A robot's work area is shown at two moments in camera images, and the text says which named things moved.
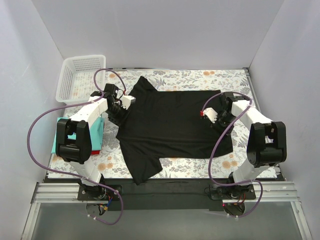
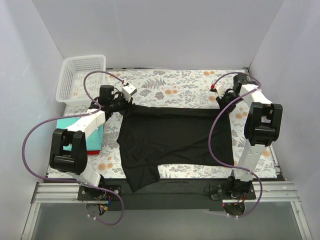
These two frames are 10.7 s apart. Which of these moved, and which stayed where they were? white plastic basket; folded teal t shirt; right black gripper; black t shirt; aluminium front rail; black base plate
Moved: right black gripper; black t shirt
Stayed: white plastic basket; aluminium front rail; black base plate; folded teal t shirt
